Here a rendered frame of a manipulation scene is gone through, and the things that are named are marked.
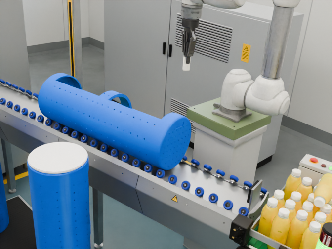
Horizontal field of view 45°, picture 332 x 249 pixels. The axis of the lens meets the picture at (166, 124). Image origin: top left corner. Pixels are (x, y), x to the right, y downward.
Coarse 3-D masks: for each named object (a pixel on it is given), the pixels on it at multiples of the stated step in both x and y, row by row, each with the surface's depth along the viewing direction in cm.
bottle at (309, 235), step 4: (308, 228) 151; (304, 232) 152; (308, 232) 150; (312, 232) 149; (316, 232) 148; (320, 232) 150; (304, 236) 151; (308, 236) 150; (312, 236) 149; (316, 236) 149; (304, 240) 151; (308, 240) 150; (312, 240) 149; (316, 240) 149; (300, 244) 154; (304, 244) 151; (308, 244) 150; (312, 244) 149; (316, 244) 149; (300, 248) 154; (304, 248) 152; (308, 248) 151; (312, 248) 150
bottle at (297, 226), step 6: (294, 222) 156; (300, 222) 154; (306, 222) 155; (294, 228) 156; (300, 228) 154; (306, 228) 155; (288, 234) 160; (294, 234) 156; (300, 234) 155; (288, 240) 160; (294, 240) 157; (300, 240) 157; (288, 246) 160; (294, 246) 158
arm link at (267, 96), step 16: (272, 0) 200; (288, 0) 193; (272, 16) 203; (288, 16) 199; (272, 32) 204; (288, 32) 203; (272, 48) 206; (272, 64) 209; (256, 80) 217; (272, 80) 212; (256, 96) 217; (272, 96) 212; (288, 96) 214; (272, 112) 215
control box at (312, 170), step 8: (304, 160) 189; (320, 160) 190; (304, 168) 188; (312, 168) 185; (320, 168) 183; (328, 168) 183; (304, 176) 189; (312, 176) 186; (320, 176) 184; (312, 184) 188
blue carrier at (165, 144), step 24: (48, 96) 224; (72, 96) 216; (96, 96) 211; (120, 96) 215; (72, 120) 217; (96, 120) 206; (120, 120) 198; (144, 120) 193; (168, 120) 189; (120, 144) 201; (144, 144) 190; (168, 144) 191; (168, 168) 199
